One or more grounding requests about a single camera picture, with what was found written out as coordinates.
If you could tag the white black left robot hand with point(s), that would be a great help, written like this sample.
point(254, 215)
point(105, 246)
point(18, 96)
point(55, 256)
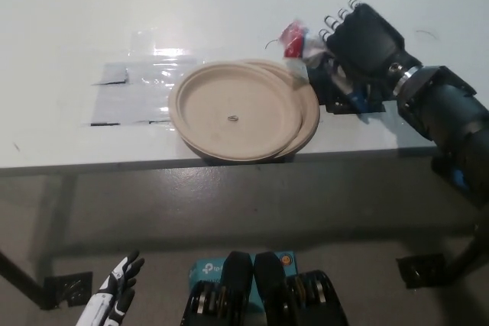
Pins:
point(99, 303)

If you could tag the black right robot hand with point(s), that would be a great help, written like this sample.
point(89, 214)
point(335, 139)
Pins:
point(366, 43)

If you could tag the sunflower seed bag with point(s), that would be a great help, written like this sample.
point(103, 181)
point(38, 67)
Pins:
point(292, 41)

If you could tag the black floor foot plate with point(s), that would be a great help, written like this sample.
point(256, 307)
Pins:
point(420, 272)
point(65, 289)

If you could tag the beige paper plate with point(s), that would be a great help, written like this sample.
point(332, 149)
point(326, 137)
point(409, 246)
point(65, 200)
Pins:
point(311, 120)
point(229, 101)

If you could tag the black tape patch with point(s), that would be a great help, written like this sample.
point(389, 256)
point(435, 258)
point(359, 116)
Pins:
point(319, 87)

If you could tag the black table leg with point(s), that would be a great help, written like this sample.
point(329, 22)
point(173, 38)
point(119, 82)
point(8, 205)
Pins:
point(19, 278)
point(468, 261)

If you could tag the black object with blue part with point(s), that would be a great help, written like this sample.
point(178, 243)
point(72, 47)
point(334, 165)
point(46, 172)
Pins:
point(447, 171)

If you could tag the clear plastic sheet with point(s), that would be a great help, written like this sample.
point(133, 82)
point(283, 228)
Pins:
point(133, 93)

